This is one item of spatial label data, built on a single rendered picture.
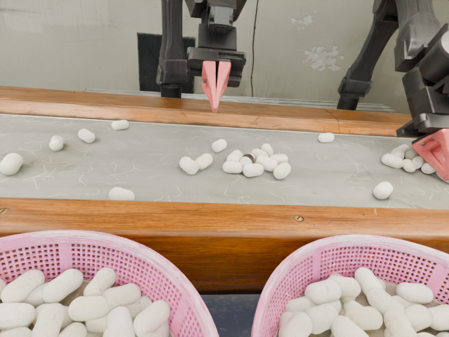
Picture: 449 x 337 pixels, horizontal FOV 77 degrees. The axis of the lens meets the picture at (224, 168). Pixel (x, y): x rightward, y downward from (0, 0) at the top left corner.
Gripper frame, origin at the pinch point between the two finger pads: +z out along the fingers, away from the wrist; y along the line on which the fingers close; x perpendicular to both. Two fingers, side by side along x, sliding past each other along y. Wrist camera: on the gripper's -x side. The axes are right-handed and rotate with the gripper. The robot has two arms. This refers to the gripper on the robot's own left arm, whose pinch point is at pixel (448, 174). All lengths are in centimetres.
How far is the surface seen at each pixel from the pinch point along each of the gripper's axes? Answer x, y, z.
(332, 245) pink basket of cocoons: -11.2, -27.4, 12.0
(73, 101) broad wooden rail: 15, -66, -19
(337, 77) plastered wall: 162, 90, -150
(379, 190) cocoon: -2.9, -14.9, 3.8
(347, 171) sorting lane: 3.5, -15.3, -1.2
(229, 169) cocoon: 1.0, -35.8, 0.1
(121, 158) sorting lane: 4, -52, -2
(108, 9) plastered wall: 126, -105, -165
